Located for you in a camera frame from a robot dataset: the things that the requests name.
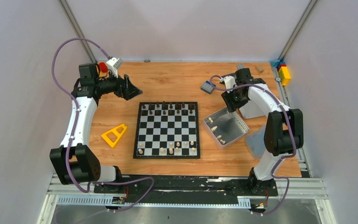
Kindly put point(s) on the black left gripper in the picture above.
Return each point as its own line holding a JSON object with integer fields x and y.
{"x": 125, "y": 87}

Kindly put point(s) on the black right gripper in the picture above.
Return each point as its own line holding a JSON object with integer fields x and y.
{"x": 231, "y": 104}

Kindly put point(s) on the metal tin box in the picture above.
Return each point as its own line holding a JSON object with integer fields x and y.
{"x": 225, "y": 127}

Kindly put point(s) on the black white chessboard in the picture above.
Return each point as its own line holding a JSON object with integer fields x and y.
{"x": 159, "y": 123}

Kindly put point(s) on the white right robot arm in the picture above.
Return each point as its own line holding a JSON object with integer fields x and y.
{"x": 283, "y": 134}

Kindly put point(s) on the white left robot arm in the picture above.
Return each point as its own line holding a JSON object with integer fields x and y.
{"x": 73, "y": 160}

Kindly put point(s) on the blue grey toy brick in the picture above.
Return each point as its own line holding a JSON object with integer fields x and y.
{"x": 207, "y": 87}

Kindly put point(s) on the coloured toy cylinders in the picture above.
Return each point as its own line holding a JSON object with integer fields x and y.
{"x": 103, "y": 67}

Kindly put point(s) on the small wooden block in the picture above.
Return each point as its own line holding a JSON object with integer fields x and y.
{"x": 259, "y": 69}

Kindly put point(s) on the yellow triangular plastic stand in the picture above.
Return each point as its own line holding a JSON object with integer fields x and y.
{"x": 113, "y": 136}

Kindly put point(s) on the blue plastic bag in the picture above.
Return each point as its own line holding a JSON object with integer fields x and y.
{"x": 255, "y": 142}

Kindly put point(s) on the coloured toy brick stack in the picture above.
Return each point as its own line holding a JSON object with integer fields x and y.
{"x": 283, "y": 71}

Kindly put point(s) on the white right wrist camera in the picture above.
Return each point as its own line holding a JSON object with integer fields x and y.
{"x": 229, "y": 82}

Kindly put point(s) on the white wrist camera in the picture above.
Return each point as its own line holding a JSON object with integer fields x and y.
{"x": 113, "y": 64}
{"x": 229, "y": 82}

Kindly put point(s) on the grey brick baseplate with post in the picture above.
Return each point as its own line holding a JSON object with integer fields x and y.
{"x": 240, "y": 66}

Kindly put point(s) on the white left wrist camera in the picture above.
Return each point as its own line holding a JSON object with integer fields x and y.
{"x": 113, "y": 64}

